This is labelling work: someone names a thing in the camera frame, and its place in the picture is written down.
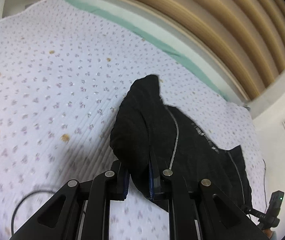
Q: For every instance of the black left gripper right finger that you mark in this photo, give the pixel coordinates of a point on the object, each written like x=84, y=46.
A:
x=208, y=196

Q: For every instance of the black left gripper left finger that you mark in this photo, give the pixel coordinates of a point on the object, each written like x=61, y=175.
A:
x=78, y=210

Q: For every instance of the black hooded jacket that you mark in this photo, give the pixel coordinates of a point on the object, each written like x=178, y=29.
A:
x=149, y=137

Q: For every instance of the floral quilted bedspread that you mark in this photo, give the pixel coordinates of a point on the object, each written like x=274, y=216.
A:
x=63, y=74

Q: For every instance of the green bed sheet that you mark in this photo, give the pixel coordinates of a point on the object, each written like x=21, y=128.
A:
x=159, y=33

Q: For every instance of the wooden slatted headboard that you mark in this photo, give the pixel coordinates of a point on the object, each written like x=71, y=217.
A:
x=246, y=36

